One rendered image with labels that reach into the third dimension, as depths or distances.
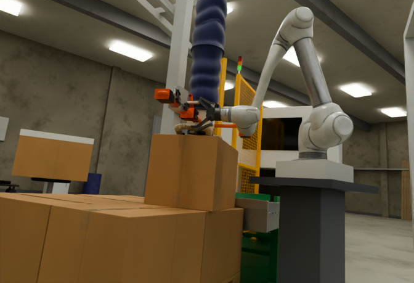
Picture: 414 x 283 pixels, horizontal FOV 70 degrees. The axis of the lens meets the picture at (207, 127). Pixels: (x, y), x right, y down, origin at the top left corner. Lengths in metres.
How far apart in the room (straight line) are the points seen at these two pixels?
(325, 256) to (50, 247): 1.24
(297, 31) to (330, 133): 0.57
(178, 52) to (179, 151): 2.13
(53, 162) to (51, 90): 8.22
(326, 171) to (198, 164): 0.65
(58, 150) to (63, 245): 1.78
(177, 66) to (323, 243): 2.57
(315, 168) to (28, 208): 1.32
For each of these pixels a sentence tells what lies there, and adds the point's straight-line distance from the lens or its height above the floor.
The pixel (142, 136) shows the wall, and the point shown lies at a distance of 12.01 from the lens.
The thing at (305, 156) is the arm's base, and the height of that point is 0.88.
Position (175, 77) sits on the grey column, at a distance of 3.53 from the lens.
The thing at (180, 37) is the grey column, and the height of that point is 2.39.
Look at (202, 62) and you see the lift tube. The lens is 2.03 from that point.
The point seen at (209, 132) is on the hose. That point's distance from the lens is 1.81.
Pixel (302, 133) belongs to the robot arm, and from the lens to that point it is 1.78.
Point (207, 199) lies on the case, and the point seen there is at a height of 0.60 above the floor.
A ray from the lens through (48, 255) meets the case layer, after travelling 1.36.
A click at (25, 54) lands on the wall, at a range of 11.27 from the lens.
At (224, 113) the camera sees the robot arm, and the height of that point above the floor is 1.07.
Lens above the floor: 0.66
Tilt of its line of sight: 11 degrees up
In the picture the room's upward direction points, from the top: 5 degrees clockwise
